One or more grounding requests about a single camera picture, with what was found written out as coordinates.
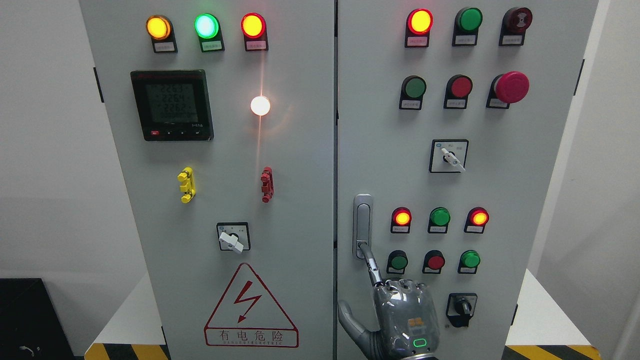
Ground black rotary knob switch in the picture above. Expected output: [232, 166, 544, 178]
[446, 292, 478, 328]

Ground green lit indicator light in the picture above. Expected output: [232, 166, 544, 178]
[193, 13, 225, 53]

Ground black box lower left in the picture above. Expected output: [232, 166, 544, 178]
[0, 278, 74, 360]

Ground yellow terminal connector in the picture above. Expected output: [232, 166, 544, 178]
[177, 166, 197, 204]

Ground red lit indicator lower left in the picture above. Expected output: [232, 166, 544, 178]
[390, 207, 412, 234]

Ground red emergency stop mushroom button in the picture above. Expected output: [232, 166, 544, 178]
[486, 71, 530, 109]

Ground upper right white selector switch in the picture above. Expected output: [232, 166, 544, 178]
[429, 139, 469, 173]

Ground green push button lower right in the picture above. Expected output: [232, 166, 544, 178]
[457, 250, 482, 275]

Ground right grey cabinet door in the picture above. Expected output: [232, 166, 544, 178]
[336, 0, 598, 360]

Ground white lit indicator light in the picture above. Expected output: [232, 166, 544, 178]
[250, 95, 271, 117]

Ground green indicator lower middle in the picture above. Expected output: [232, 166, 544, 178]
[427, 207, 451, 234]

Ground grey cabinet door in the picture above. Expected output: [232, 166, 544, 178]
[80, 0, 335, 360]
[336, 0, 598, 360]

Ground yellow indicator light top left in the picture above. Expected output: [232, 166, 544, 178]
[146, 14, 178, 54]

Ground green indicator top right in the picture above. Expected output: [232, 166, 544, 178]
[452, 7, 483, 47]

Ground white selector switch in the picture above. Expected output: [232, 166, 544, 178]
[215, 221, 251, 254]
[429, 139, 469, 173]

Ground red push button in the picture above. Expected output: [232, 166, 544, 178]
[422, 250, 446, 274]
[443, 74, 473, 110]

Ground red push button lower middle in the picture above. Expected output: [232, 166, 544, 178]
[422, 250, 446, 274]

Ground red push button upper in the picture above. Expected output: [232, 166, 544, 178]
[443, 74, 473, 110]

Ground silver cabinet door handle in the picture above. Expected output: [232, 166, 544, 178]
[352, 193, 373, 260]

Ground green push button upper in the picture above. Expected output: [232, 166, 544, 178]
[398, 75, 427, 111]

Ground red triangle electric warning sticker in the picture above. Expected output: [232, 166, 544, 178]
[204, 262, 299, 348]

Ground red lit indicator lower right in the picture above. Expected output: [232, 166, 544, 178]
[464, 207, 490, 234]

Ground white platform with hazard stripes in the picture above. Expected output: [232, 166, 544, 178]
[82, 271, 601, 360]

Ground left white selector switch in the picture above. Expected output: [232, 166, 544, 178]
[215, 221, 251, 254]

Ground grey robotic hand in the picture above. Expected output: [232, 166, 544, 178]
[338, 244, 440, 360]

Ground black digital power meter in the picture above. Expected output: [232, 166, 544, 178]
[130, 69, 214, 142]

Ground red lit indicator light left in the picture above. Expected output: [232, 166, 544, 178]
[241, 13, 269, 51]

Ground left grey cabinet door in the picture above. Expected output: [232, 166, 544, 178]
[80, 0, 335, 360]

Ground red terminal connector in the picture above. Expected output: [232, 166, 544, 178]
[260, 166, 274, 203]

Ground red lit indicator top right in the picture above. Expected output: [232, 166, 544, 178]
[404, 7, 434, 48]

